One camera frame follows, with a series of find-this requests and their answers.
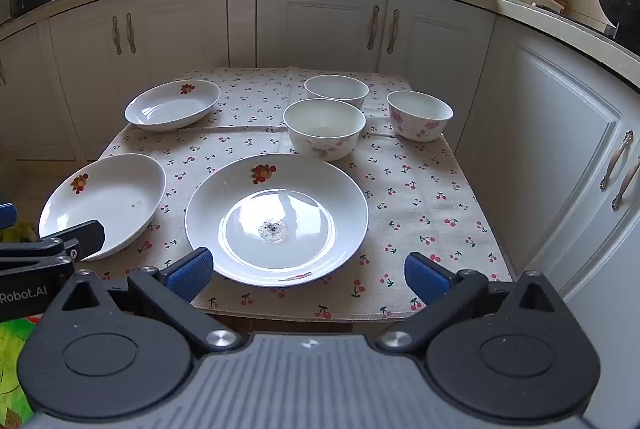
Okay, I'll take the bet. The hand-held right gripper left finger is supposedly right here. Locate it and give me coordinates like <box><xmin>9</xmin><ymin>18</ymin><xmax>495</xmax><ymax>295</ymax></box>
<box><xmin>47</xmin><ymin>247</ymin><xmax>243</xmax><ymax>357</ymax></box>

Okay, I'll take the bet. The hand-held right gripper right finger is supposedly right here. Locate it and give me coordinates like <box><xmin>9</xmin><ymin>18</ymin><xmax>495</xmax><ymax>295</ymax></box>
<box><xmin>375</xmin><ymin>251</ymin><xmax>571</xmax><ymax>356</ymax></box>

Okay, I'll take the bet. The oval white plate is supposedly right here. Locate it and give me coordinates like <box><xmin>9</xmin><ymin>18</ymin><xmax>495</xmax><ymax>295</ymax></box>
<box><xmin>39</xmin><ymin>153</ymin><xmax>167</xmax><ymax>261</ymax></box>
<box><xmin>124</xmin><ymin>79</ymin><xmax>221</xmax><ymax>132</ymax></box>

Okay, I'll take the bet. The large round white plate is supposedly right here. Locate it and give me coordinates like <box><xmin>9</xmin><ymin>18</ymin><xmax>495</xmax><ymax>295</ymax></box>
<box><xmin>185</xmin><ymin>153</ymin><xmax>370</xmax><ymax>287</ymax></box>

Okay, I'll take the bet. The white pink floral bowl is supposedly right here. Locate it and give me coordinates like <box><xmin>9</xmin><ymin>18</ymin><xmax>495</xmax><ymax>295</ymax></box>
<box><xmin>283</xmin><ymin>98</ymin><xmax>367</xmax><ymax>161</ymax></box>
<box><xmin>386</xmin><ymin>90</ymin><xmax>454</xmax><ymax>142</ymax></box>
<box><xmin>304</xmin><ymin>74</ymin><xmax>370</xmax><ymax>109</ymax></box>

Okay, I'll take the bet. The green printed bag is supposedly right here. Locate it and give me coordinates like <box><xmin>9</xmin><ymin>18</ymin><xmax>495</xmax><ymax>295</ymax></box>
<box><xmin>0</xmin><ymin>315</ymin><xmax>42</xmax><ymax>429</ymax></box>

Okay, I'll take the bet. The cherry print tablecloth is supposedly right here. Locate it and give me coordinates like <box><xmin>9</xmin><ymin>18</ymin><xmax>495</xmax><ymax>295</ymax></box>
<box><xmin>97</xmin><ymin>66</ymin><xmax>516</xmax><ymax>322</ymax></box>

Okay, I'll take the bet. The white kitchen cabinet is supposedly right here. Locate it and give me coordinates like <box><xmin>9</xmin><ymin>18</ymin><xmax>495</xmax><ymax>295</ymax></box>
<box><xmin>0</xmin><ymin>0</ymin><xmax>640</xmax><ymax>429</ymax></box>

